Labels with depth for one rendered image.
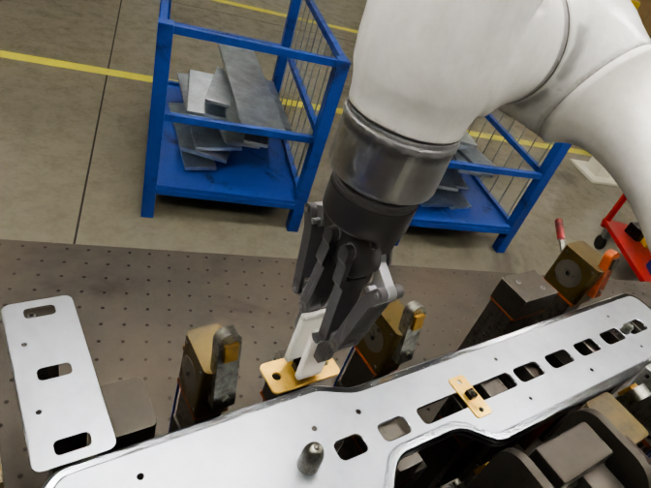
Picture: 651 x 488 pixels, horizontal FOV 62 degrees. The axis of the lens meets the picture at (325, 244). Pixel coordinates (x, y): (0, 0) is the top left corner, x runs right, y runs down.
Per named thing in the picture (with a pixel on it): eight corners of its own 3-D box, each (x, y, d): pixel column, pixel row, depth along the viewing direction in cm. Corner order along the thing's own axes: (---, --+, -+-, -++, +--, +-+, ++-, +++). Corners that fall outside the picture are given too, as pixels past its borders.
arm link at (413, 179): (414, 88, 45) (388, 149, 48) (324, 83, 40) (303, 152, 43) (487, 145, 39) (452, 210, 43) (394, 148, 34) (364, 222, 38)
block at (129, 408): (127, 455, 101) (137, 360, 84) (145, 514, 94) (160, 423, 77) (85, 469, 97) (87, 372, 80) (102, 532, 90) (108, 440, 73)
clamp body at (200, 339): (189, 427, 109) (215, 309, 88) (210, 479, 102) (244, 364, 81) (156, 438, 105) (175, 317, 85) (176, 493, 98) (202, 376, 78)
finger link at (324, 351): (339, 318, 51) (356, 340, 50) (325, 351, 54) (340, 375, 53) (325, 320, 51) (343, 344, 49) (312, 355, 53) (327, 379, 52)
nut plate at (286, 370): (324, 348, 61) (326, 341, 60) (341, 374, 59) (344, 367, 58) (258, 366, 56) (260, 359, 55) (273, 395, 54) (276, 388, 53)
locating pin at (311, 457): (309, 456, 79) (321, 432, 75) (320, 475, 77) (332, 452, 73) (290, 464, 77) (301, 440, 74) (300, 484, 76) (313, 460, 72)
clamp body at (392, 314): (336, 390, 126) (387, 285, 106) (363, 433, 119) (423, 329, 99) (313, 398, 123) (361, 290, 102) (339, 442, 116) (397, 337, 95)
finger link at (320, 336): (375, 235, 47) (385, 244, 46) (343, 328, 53) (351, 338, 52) (340, 240, 45) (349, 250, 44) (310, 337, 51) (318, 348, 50)
